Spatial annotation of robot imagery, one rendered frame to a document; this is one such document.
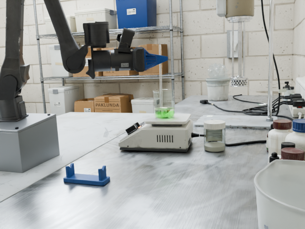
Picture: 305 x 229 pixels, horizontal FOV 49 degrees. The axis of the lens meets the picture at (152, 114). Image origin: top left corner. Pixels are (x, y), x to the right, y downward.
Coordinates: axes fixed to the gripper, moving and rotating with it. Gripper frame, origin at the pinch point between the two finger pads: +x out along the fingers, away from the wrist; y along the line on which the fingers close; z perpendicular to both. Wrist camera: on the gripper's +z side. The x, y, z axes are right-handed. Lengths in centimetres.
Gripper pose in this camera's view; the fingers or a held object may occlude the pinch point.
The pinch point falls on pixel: (155, 58)
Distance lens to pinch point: 93.6
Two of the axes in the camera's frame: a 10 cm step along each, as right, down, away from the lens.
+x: 9.9, -0.6, 1.2
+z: -0.4, -9.9, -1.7
